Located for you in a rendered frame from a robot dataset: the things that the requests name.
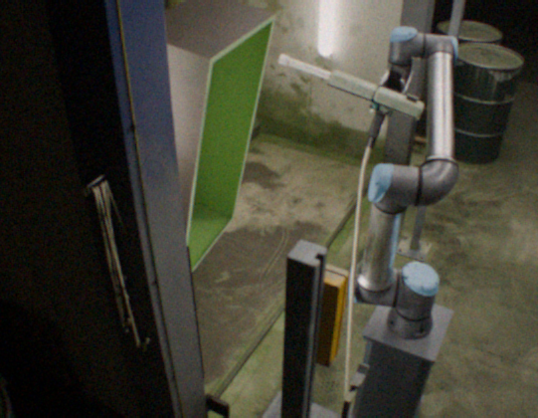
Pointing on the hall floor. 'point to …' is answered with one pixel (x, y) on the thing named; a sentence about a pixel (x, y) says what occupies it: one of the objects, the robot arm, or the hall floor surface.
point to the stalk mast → (301, 326)
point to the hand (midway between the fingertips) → (381, 105)
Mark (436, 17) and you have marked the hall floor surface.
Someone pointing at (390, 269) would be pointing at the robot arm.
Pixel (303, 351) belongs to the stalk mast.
